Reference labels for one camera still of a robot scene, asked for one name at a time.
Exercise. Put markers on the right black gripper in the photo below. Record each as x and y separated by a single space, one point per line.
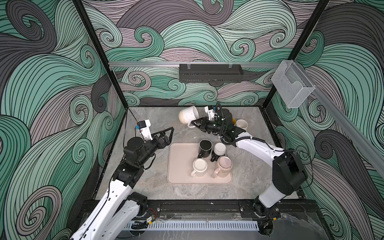
204 119

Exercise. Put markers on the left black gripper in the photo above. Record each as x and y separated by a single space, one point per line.
165 142

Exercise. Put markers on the cream speckled mug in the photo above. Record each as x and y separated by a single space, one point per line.
187 115

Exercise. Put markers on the black mug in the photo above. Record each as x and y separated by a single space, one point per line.
205 148

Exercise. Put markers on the cream white mug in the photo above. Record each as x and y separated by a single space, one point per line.
199 168

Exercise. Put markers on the pink iridescent mug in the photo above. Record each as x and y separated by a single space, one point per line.
224 166

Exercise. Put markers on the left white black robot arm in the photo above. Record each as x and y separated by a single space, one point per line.
120 204

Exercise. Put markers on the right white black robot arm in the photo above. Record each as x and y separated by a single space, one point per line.
288 172

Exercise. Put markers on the pink rectangular tray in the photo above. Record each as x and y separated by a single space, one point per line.
180 166

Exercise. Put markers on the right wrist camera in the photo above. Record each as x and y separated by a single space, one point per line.
211 112

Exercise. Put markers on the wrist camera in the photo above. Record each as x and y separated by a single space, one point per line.
144 128
211 112

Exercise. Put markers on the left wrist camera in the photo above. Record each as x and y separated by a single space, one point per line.
144 128

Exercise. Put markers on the small white black-handled mug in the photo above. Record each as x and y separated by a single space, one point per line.
218 151

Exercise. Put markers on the black wall shelf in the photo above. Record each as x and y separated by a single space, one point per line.
210 73

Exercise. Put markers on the clear acrylic wall holder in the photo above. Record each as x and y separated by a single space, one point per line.
292 83

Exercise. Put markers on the white slotted cable duct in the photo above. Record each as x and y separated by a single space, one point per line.
203 226

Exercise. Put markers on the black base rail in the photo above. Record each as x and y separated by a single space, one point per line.
165 209

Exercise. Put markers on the aluminium wall rail right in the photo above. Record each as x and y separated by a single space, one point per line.
330 95

